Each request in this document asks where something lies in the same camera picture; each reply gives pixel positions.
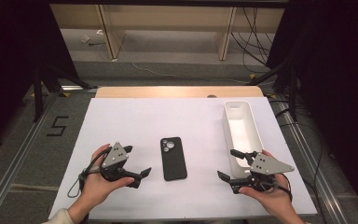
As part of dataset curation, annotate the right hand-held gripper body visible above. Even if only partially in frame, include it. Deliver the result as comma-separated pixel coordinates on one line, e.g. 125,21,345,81
239,152,295,191

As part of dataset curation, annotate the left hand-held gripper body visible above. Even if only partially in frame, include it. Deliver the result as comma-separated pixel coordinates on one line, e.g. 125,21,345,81
100,142,132,183

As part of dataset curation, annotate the white plastic bin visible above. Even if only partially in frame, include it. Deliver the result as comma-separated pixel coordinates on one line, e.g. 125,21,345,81
222,100,265,179

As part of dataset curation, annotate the person's right hand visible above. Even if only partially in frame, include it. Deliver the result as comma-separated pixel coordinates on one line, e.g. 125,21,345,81
239,150,293,216

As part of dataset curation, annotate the person's left hand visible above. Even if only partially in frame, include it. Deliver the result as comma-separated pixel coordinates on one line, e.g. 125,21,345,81
79,143,135,209

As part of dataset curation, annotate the white paper sheet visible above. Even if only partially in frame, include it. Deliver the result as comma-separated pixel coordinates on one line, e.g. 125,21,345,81
48,97,318,220

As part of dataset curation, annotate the black metal stand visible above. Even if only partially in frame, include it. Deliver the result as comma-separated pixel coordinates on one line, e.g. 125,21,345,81
32,62,99,123
246,59,299,122

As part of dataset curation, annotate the black curtain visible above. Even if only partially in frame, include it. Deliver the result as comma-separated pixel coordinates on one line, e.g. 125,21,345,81
0,0,78,153
265,0,358,216

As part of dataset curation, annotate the wooden shelf unit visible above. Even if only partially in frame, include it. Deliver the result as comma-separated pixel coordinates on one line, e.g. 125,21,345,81
49,4,285,61

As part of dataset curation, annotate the right hand-held gripper cable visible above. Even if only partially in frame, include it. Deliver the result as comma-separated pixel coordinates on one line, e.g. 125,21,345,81
268,172,294,202

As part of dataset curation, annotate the hand-held gripper cable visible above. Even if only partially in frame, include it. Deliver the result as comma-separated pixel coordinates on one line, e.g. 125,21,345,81
67,146,113,199
268,172,294,202

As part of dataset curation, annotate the left hand-held gripper cable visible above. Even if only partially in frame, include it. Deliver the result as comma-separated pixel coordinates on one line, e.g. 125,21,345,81
67,146,113,199

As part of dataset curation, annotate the black floor cable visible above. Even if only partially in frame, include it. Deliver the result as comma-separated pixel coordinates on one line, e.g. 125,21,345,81
268,98,327,224

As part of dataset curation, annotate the aluminium floor rail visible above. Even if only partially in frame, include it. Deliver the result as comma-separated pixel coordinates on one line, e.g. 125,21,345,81
273,99,352,224
0,92,60,224

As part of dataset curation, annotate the white floor cable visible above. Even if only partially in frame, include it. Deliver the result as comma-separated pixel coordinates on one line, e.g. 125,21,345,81
117,40,250,84

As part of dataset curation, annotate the bundle of black hanging cables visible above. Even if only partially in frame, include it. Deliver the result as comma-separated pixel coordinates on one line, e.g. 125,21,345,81
230,7,274,74

